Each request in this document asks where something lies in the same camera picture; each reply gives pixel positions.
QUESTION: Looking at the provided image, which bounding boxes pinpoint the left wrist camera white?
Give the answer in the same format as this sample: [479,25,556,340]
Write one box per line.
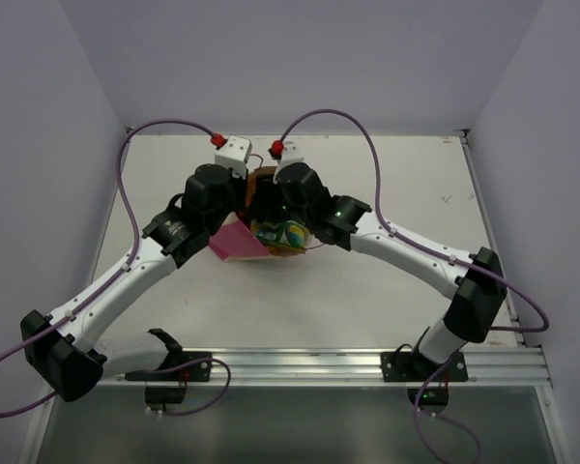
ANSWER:
[214,135,252,180]

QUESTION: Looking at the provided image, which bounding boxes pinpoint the green snack bag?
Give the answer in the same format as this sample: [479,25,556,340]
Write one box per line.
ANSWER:
[252,220,308,249]

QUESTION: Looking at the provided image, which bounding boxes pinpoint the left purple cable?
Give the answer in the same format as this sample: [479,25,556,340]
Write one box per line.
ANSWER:
[0,119,223,420]

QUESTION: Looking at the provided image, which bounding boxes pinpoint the pink and tan paper bag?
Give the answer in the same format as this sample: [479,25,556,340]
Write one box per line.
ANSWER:
[209,163,322,262]

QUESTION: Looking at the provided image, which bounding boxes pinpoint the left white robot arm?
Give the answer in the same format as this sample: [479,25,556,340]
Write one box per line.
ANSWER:
[20,164,248,402]

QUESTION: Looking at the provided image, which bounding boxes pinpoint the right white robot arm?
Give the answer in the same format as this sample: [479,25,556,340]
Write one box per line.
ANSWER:
[247,162,507,380]

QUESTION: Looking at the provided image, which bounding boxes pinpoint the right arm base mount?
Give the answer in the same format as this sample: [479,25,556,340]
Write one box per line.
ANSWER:
[379,343,469,383]

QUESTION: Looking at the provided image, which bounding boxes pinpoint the purple cable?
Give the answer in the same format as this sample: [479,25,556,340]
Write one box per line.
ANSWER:
[270,109,550,334]
[0,119,223,420]

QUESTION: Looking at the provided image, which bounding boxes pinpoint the aluminium front rail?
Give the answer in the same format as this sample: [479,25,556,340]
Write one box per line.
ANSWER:
[43,346,552,388]

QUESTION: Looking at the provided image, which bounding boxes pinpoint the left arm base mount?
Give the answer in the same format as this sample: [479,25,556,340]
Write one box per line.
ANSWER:
[125,351,213,383]

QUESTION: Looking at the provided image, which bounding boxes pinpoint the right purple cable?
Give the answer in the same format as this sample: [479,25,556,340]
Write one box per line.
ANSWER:
[270,109,550,334]

